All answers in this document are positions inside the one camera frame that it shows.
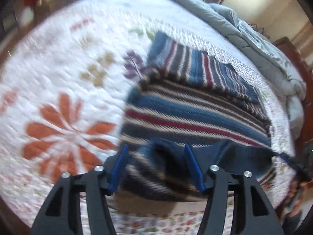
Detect blue striped knit sweater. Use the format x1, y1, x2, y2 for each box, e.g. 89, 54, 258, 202
120, 32, 276, 202

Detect person right hand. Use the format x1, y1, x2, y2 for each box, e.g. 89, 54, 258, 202
284, 180, 308, 226

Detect dark wooden headboard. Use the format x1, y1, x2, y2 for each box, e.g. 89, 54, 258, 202
273, 37, 312, 153

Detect white floral quilted bedspread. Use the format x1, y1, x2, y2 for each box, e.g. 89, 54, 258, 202
1, 0, 295, 233

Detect grey rumpled duvet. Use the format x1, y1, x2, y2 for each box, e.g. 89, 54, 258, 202
173, 0, 304, 139

